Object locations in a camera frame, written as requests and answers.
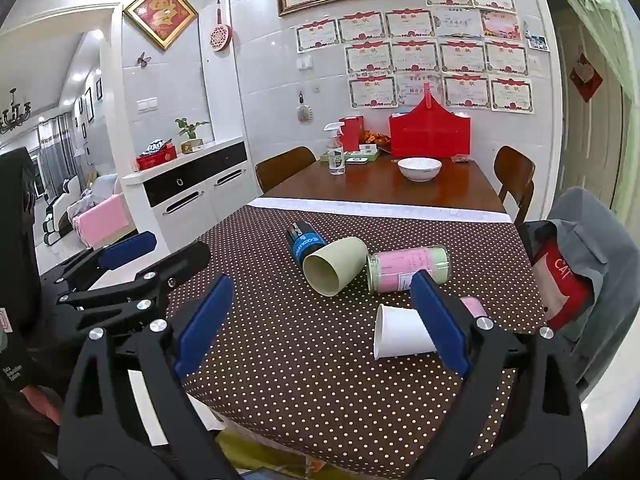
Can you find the small wall photo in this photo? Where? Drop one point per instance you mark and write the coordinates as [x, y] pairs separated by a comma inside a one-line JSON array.
[[537, 43]]

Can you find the white door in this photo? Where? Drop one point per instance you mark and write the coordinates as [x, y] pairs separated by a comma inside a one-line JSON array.
[[585, 160]]

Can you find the wooden chair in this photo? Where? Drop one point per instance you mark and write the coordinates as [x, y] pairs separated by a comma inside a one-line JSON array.
[[282, 167], [515, 170]]

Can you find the clear spray bottle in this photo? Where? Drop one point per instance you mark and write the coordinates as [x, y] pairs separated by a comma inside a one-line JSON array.
[[336, 157]]

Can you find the orange snack packets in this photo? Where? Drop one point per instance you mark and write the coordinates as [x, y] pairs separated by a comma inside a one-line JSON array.
[[377, 138]]

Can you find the glass jar pink green filling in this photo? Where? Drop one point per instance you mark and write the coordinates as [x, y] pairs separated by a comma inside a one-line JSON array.
[[400, 270]]

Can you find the person's left hand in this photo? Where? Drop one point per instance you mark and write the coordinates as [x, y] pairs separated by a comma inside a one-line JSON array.
[[40, 402]]

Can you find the white sideboard cabinet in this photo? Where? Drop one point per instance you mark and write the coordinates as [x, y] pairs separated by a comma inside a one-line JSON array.
[[195, 195]]

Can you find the white bowl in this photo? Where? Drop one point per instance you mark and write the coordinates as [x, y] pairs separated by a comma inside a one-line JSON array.
[[420, 167]]

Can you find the beige plastic cup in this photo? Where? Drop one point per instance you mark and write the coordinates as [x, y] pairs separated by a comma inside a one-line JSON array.
[[335, 265]]

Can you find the grey jacket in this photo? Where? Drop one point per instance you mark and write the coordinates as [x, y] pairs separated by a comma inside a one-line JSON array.
[[595, 240]]

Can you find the red diamond framed picture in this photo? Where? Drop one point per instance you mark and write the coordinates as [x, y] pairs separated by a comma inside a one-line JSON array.
[[161, 12]]

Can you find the yellow cloth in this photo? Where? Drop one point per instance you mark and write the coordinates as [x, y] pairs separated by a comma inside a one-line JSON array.
[[260, 450]]

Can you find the brown polka dot tablecloth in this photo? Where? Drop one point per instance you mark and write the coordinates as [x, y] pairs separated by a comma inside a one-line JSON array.
[[300, 360]]

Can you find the white sofa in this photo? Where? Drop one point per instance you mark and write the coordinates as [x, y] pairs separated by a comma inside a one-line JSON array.
[[62, 205]]

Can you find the red and white bag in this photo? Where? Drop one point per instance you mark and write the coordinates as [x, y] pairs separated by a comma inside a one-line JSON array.
[[565, 285]]

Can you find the grey window curtains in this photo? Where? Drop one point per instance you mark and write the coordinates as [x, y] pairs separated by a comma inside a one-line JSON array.
[[55, 150]]

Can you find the small red box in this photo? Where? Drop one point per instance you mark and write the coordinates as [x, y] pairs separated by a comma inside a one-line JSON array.
[[352, 132]]

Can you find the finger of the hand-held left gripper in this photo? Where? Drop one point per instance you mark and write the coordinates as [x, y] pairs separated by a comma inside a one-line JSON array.
[[170, 267], [125, 251]]

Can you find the potted green plant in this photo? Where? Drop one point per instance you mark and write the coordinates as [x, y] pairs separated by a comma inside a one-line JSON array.
[[190, 132]]

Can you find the butterfly wall decoration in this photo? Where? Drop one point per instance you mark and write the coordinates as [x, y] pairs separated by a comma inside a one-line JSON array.
[[144, 59]]

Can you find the white paper cup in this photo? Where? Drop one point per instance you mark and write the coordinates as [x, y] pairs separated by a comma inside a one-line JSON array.
[[402, 332]]

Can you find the flat white blue card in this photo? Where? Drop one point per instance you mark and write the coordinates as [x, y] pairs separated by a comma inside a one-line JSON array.
[[357, 161]]

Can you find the wooden dining table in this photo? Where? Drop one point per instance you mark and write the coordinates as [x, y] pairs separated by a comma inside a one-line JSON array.
[[375, 190]]

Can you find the red carry basket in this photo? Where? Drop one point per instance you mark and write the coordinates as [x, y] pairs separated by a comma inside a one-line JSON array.
[[430, 135]]

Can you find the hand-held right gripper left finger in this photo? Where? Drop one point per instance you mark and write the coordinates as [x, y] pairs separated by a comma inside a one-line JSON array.
[[205, 325]]

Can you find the pink round hanging ornament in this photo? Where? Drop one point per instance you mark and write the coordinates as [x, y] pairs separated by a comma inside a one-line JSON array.
[[219, 37]]

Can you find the hanging wall hook ornament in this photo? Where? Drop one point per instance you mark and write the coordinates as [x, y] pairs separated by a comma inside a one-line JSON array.
[[303, 111]]

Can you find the pink blanket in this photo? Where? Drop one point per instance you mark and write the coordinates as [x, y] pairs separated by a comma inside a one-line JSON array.
[[102, 220]]

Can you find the white light switch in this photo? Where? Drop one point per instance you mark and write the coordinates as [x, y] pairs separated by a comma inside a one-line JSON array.
[[148, 105]]

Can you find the black chandelier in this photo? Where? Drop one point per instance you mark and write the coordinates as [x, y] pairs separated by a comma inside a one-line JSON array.
[[12, 112]]

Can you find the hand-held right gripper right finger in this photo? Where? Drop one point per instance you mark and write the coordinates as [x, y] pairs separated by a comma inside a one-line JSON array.
[[440, 325]]

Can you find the black and blue can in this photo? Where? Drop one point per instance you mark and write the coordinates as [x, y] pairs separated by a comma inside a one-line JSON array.
[[301, 242]]

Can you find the wall of award certificates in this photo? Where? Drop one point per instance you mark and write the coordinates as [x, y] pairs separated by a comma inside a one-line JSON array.
[[415, 55]]

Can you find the white wall socket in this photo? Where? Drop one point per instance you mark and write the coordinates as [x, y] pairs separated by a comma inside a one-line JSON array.
[[304, 63]]

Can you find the red door ornament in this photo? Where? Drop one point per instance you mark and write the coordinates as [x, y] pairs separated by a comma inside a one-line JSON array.
[[586, 77]]

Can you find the small white box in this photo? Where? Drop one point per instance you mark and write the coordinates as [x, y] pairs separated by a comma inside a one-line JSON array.
[[369, 149]]

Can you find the green door curtain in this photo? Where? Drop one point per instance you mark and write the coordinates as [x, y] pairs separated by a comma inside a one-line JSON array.
[[622, 85]]

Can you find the red gift tin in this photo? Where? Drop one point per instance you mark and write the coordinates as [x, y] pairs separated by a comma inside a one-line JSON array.
[[155, 159]]

